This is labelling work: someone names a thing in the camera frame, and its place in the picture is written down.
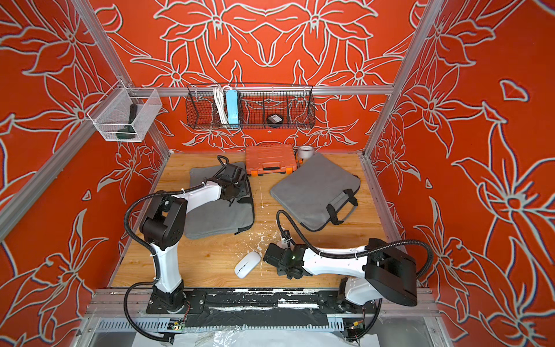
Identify grey duct tape roll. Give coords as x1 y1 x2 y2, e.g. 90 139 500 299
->
296 145 315 160

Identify small black square device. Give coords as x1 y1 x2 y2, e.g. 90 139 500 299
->
266 114 284 128

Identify grey laptop bag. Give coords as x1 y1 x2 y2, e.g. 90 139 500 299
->
184 179 255 240
270 154 361 232

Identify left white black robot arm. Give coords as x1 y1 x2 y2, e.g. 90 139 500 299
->
123 156 248 346

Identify clear acrylic wall box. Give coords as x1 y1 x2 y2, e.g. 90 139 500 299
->
87 80 163 143

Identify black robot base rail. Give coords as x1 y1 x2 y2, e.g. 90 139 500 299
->
146 288 376 331

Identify black wire wall basket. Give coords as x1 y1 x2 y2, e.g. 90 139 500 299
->
185 82 316 130

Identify dark green flashlight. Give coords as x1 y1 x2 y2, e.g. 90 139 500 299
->
116 104 138 140

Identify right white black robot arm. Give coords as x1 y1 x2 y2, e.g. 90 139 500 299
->
263 210 434 343

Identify light blue power bank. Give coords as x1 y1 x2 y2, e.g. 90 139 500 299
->
225 89 239 127

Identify white coiled cable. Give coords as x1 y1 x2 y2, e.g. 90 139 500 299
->
213 86 231 127

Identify white computer mouse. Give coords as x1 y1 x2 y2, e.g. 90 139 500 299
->
234 252 262 279

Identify orange tool case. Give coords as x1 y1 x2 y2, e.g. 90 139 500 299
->
246 144 298 176

